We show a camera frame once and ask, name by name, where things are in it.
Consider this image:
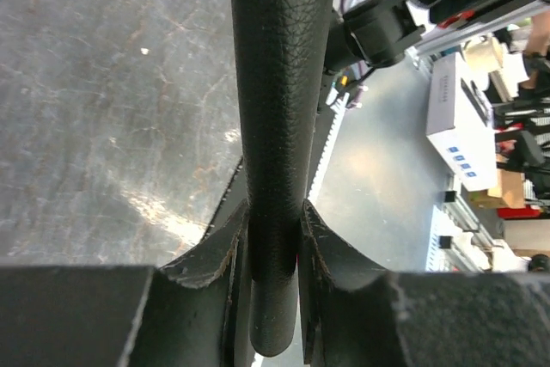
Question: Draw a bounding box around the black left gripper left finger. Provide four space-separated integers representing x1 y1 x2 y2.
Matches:
1 205 250 366

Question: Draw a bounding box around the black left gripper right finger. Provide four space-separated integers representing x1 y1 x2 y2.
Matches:
298 202 549 366

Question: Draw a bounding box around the black zippered tool case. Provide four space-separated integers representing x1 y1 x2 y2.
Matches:
231 0 333 357

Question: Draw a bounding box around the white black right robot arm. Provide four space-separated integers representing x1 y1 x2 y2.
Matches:
324 0 548 72

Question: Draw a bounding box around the white cardboard box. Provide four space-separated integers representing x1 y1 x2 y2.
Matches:
425 53 497 192

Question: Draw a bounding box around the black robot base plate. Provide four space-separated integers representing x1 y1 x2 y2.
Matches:
202 158 247 241

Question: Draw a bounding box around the blue slotted cable duct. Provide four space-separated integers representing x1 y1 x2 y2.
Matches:
307 89 350 204

